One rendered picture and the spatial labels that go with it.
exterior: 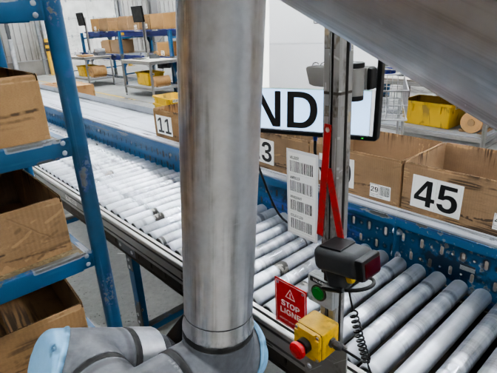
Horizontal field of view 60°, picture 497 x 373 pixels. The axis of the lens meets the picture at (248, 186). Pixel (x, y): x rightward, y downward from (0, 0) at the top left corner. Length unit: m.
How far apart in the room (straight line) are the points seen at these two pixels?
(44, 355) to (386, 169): 1.19
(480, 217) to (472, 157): 0.34
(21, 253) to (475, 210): 1.17
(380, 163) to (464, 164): 0.33
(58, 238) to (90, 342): 0.26
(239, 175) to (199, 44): 0.13
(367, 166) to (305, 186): 0.67
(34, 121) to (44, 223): 0.17
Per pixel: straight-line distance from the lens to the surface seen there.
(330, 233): 0.90
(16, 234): 0.78
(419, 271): 1.46
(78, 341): 0.60
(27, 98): 0.73
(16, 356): 0.87
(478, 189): 1.40
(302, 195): 0.92
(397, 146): 1.81
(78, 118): 0.72
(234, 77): 0.41
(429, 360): 1.16
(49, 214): 0.79
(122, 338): 0.64
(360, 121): 0.94
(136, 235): 1.73
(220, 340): 0.53
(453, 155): 1.72
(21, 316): 1.05
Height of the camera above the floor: 1.50
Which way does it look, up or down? 21 degrees down
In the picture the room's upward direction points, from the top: 3 degrees counter-clockwise
